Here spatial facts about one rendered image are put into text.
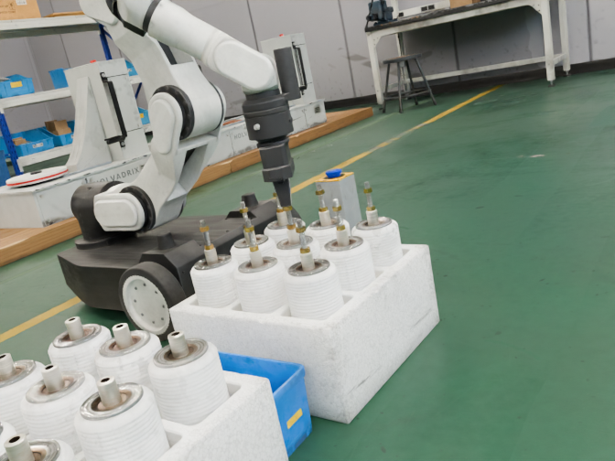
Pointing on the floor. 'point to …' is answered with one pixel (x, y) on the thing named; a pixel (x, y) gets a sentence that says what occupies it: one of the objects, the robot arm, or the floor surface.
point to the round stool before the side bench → (410, 80)
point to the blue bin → (294, 392)
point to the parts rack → (28, 27)
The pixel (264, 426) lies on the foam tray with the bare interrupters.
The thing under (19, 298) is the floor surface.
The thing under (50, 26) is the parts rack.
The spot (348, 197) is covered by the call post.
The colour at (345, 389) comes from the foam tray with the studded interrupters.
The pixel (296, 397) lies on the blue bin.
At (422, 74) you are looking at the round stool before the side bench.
